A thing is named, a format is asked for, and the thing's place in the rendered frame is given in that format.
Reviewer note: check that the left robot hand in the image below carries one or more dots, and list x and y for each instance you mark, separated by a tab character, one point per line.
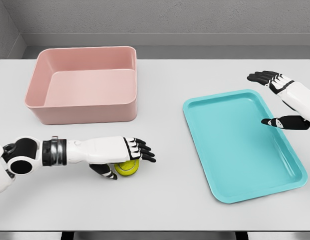
112	150

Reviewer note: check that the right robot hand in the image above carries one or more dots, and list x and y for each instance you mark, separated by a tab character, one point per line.
295	97

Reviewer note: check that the yellow-green tennis ball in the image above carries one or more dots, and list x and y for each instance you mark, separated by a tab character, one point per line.
127	168

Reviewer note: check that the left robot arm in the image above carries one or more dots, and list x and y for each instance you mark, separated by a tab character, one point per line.
57	152

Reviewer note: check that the pink basket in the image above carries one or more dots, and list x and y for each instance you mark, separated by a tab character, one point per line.
89	87

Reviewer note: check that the blue tray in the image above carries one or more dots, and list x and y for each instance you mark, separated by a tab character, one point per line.
241	147

